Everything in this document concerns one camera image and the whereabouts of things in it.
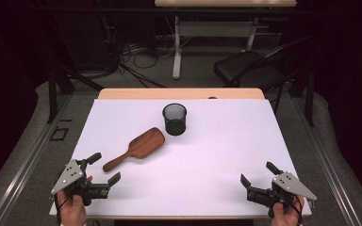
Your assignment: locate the hand-held gripper cable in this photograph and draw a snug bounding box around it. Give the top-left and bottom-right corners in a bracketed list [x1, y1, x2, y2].
[290, 196, 304, 224]
[54, 193, 74, 224]

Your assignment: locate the black metal stand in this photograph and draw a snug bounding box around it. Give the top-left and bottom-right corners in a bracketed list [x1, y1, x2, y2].
[45, 62, 106, 125]
[290, 69, 316, 128]

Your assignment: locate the black mesh pen cup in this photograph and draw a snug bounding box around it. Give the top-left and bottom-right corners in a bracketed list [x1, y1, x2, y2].
[162, 103, 188, 137]

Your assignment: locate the person's left hand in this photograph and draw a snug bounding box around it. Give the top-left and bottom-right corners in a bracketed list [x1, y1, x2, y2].
[57, 188, 88, 226]

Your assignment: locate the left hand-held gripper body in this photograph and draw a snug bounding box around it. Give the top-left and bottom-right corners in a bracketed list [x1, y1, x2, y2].
[50, 159, 111, 207]

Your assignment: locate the left hand-held gripper cable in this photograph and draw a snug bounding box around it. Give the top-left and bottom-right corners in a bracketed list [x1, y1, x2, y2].
[54, 193, 74, 224]

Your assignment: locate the white foam board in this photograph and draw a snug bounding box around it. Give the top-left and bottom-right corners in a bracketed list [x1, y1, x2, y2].
[49, 98, 313, 218]

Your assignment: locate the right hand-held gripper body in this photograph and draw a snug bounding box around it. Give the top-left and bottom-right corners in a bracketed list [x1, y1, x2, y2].
[247, 171, 318, 218]

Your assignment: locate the light wooden table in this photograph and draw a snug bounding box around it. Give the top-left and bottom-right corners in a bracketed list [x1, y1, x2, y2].
[56, 88, 303, 220]

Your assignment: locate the brown wooden hairbrush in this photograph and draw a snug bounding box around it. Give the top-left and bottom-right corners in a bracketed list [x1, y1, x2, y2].
[102, 126, 167, 173]

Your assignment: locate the person's right hand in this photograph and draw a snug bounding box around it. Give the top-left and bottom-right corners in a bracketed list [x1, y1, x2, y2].
[271, 194, 305, 226]

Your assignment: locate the black folding chair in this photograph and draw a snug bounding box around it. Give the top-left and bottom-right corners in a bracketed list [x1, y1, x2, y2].
[213, 36, 315, 109]

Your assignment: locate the bundle of floor cables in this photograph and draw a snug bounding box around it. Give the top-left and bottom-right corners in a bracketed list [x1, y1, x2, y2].
[116, 39, 171, 89]

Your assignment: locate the right hand-held gripper cable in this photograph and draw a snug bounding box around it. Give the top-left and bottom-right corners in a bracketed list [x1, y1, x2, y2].
[290, 196, 304, 224]

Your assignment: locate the white-framed desk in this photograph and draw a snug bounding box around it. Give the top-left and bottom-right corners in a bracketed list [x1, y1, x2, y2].
[154, 0, 298, 80]

